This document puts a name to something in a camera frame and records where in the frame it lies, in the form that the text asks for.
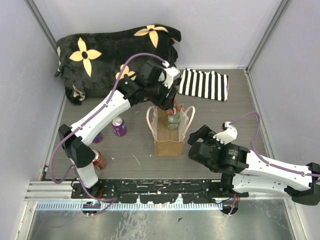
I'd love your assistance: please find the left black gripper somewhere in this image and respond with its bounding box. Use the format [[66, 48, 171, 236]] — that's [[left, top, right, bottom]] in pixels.
[[146, 76, 179, 111]]

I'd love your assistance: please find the red cola can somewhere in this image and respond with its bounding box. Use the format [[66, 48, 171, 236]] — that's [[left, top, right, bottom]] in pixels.
[[166, 98, 182, 116], [92, 150, 107, 170]]

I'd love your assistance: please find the clear glass green-cap bottle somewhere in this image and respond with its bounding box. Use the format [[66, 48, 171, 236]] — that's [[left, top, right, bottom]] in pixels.
[[167, 112, 181, 130]]

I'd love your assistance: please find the jute canvas tote bag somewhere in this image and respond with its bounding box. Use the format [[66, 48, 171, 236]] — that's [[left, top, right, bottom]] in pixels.
[[146, 104, 196, 157]]

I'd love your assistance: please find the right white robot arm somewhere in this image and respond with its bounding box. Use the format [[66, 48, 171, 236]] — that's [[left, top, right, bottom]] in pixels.
[[187, 122, 320, 206]]

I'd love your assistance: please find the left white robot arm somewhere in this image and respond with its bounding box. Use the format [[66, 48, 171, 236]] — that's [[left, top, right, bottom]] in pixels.
[[58, 60, 181, 198]]

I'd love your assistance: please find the purple soda can right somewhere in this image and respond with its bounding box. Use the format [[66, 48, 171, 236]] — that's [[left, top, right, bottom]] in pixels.
[[111, 116, 127, 137]]

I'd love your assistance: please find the purple soda can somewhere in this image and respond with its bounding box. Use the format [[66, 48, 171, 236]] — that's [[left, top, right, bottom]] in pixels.
[[92, 132, 103, 144], [111, 116, 127, 137]]

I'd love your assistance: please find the black floral plush blanket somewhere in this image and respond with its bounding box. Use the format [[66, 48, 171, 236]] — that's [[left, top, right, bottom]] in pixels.
[[54, 23, 182, 106]]

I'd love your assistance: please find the black white striped cloth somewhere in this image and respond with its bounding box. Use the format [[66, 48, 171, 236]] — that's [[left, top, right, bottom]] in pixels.
[[178, 68, 230, 102]]

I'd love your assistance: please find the purple soda can left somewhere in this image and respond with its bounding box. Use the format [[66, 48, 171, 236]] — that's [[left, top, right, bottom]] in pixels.
[[92, 132, 103, 144]]

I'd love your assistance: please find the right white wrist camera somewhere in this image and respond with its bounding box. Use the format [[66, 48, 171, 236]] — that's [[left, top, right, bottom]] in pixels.
[[213, 121, 238, 145]]

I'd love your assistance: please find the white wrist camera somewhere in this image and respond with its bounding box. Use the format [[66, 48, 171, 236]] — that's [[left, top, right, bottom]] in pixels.
[[213, 121, 238, 145], [158, 61, 181, 89]]

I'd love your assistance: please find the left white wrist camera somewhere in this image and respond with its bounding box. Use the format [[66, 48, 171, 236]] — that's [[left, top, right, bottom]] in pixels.
[[158, 61, 181, 89]]

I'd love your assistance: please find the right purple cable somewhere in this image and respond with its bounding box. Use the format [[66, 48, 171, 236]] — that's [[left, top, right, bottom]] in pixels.
[[229, 110, 320, 177]]

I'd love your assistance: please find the purple cable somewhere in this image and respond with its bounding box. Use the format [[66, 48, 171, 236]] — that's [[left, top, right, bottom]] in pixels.
[[48, 53, 171, 216], [229, 110, 320, 177]]

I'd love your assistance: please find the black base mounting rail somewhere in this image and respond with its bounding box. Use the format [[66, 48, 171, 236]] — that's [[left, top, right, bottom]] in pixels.
[[69, 178, 250, 205]]

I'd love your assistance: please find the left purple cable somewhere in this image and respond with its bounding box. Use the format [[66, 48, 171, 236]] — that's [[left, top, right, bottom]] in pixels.
[[48, 53, 171, 216]]

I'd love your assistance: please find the left aluminium frame post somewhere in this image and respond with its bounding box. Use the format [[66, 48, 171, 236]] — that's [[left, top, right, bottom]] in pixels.
[[24, 0, 57, 53]]

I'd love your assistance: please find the aluminium frame post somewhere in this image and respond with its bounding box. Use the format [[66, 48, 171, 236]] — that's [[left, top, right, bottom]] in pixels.
[[24, 0, 57, 53], [245, 0, 292, 73]]

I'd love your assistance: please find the right aluminium frame post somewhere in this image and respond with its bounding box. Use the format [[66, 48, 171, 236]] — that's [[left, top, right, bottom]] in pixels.
[[245, 0, 292, 73]]

